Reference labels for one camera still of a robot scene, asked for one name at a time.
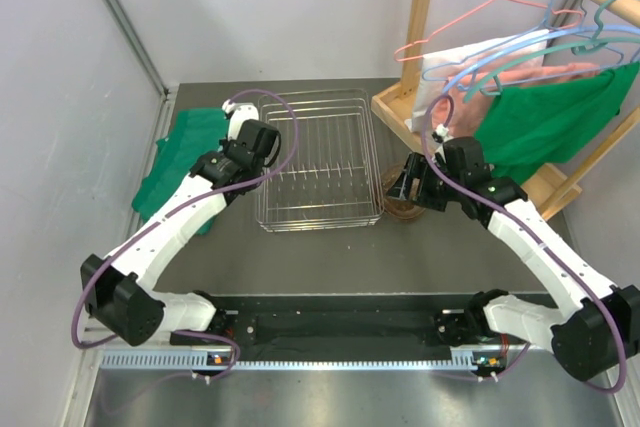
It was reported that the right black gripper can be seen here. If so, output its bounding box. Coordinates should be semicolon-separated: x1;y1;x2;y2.
385;153;464;212

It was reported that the amber glass plate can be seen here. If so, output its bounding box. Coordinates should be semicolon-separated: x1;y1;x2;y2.
381;163;426;222

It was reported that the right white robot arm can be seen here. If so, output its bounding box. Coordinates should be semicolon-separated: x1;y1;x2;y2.
386;137;639;391

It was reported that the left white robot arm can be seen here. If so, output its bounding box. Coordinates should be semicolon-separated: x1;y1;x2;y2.
80;119;281;347

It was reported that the folded green t-shirt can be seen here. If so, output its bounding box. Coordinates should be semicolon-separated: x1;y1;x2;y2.
132;108;229;223

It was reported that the pink hanging garment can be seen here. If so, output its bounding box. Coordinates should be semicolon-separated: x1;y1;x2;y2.
431;60;599;137

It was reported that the white hanging garment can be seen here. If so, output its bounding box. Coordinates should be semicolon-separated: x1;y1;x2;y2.
405;29;548;133

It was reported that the green hanging garment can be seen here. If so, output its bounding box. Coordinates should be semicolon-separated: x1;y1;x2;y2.
475;62;639;184

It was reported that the teal plastic hanger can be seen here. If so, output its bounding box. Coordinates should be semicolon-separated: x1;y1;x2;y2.
446;0;625;101

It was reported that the light blue plastic hanger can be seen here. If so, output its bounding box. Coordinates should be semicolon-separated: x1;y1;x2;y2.
570;13;639;64

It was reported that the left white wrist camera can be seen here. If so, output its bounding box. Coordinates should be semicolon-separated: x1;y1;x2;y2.
222;99;259;140

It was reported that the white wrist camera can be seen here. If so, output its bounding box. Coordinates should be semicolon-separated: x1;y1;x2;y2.
432;124;452;144
222;99;259;140

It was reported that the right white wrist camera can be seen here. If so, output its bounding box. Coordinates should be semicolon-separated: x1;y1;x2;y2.
432;124;452;144

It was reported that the wire dish rack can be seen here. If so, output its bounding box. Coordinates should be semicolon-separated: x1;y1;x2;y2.
256;89;383;233

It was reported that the pink wire hanger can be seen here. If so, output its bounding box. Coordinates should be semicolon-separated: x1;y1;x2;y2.
393;0;584;63

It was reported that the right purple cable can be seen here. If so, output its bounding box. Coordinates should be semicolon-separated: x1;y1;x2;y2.
422;92;628;394

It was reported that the slotted cable duct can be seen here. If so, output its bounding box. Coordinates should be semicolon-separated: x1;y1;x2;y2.
99;348;499;373

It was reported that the aluminium frame profile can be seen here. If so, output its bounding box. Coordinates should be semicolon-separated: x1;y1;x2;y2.
102;0;169;97

